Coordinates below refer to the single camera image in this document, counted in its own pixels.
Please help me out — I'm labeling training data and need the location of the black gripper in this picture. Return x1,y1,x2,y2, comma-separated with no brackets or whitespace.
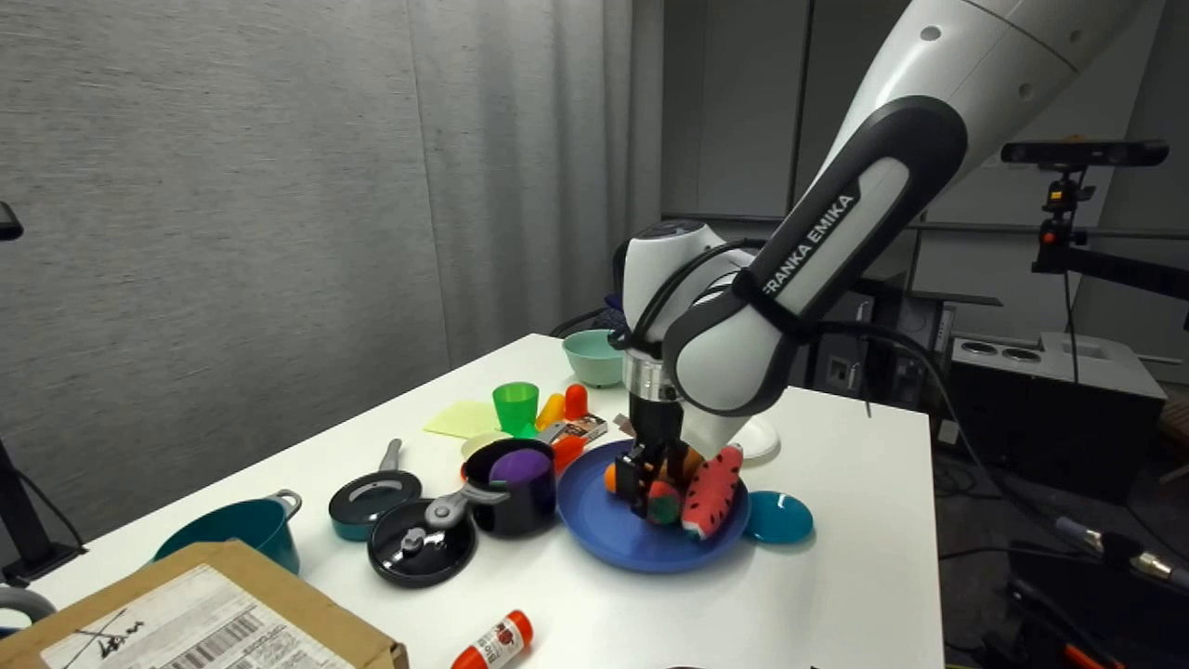
616,397,696,510

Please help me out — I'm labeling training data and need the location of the plush orange toy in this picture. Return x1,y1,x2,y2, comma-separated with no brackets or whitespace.
602,461,622,497

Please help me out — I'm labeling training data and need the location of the plush watermelon slice toy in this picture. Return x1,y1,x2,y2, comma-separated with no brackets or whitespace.
679,447,743,539

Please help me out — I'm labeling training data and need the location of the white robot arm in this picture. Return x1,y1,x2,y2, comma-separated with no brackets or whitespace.
616,0,1143,501

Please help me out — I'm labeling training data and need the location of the large blue plate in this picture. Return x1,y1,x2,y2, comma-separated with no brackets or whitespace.
553,439,749,578

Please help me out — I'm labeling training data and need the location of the small white plate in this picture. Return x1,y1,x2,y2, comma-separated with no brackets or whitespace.
732,416,780,464

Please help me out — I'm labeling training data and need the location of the small teal plate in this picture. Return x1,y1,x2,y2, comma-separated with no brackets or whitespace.
746,491,813,547

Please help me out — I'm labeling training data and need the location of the orange toy bottle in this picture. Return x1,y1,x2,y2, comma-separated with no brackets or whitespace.
560,383,591,421

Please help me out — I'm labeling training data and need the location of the black pot purple inside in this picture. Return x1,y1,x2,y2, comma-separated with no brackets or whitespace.
461,439,553,539

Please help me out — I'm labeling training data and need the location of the green plastic cup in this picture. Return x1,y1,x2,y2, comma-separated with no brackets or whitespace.
494,383,540,439

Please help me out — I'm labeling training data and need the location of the yellow translucent cup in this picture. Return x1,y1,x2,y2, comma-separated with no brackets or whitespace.
426,401,499,444

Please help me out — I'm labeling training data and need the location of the red sauce bottle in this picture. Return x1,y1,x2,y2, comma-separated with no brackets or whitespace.
450,611,534,669

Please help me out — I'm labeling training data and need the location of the black pot lid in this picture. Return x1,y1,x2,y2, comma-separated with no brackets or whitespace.
369,510,475,588

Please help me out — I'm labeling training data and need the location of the small dark frying pan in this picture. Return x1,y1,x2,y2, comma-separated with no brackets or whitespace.
327,439,424,543

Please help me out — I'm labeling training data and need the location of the teal saucepan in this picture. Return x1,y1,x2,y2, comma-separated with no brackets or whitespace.
155,491,301,572

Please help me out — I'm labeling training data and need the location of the cardboard box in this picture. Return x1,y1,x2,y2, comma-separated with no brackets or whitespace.
0,543,408,669

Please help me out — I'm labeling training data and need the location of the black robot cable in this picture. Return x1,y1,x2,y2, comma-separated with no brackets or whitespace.
802,320,1189,591

